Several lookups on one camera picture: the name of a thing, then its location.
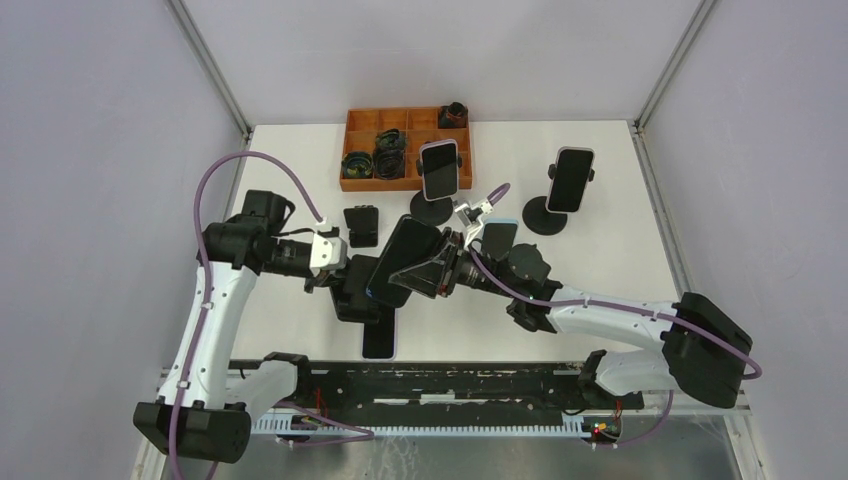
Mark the black coil tray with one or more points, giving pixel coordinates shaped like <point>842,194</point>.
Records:
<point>389,164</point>
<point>391,140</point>
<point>357,165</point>

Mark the lavender case phone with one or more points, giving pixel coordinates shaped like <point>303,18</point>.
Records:
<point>379,339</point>

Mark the black coil tray left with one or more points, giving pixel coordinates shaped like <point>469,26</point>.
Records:
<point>357,165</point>

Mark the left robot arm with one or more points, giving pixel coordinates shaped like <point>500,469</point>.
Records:
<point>200,411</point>

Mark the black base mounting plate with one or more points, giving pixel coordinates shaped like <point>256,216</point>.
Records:
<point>431,394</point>

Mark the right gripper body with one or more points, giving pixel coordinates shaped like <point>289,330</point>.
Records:
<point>450,274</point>

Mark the white pink case phone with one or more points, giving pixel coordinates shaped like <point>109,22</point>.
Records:
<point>439,165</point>

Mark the blue case phone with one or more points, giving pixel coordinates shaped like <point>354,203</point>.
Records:
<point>498,237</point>

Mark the black coil back corner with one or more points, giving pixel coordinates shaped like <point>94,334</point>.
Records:
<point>453,116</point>

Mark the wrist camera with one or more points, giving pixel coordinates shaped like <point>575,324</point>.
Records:
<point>328,251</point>
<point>472,216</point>

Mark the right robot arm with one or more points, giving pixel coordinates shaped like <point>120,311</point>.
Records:
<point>688,345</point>

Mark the pink case phone right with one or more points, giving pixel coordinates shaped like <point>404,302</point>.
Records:
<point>569,174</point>

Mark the orange compartment tray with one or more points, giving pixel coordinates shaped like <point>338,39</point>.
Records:
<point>420,126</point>

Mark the round base stand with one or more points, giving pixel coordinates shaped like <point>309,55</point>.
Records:
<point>432,212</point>
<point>539,221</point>

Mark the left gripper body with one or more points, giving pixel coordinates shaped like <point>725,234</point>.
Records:
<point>318,280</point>

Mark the black coil tray middle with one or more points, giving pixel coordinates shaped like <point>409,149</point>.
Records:
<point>391,140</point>

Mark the black case phone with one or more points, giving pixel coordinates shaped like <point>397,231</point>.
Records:
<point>377,287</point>

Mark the small black folding stand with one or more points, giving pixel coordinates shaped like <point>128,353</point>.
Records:
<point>362,222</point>

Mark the black coil tray front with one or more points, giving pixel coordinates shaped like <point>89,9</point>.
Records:
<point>389,164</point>

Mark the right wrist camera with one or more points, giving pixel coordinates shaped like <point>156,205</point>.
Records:
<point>472,216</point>

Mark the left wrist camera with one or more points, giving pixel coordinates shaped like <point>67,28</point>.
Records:
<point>328,251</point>

